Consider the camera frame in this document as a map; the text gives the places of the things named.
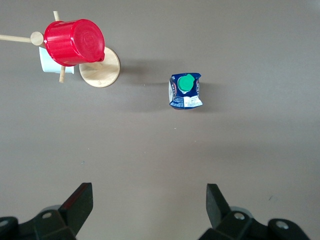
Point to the small white cup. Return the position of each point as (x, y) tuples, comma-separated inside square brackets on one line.
[(48, 63)]

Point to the blue milk carton green cap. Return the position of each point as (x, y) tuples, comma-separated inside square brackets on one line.
[(185, 91)]

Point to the brown table cover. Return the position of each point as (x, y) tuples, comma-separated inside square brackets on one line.
[(160, 150)]

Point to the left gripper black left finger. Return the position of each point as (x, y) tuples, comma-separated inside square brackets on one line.
[(77, 205)]

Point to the red plastic cup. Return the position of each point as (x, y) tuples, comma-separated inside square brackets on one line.
[(75, 42)]

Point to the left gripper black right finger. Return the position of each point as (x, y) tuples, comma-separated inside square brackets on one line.
[(217, 210)]

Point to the wooden mug tree stand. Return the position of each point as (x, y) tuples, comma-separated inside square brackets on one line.
[(102, 72)]

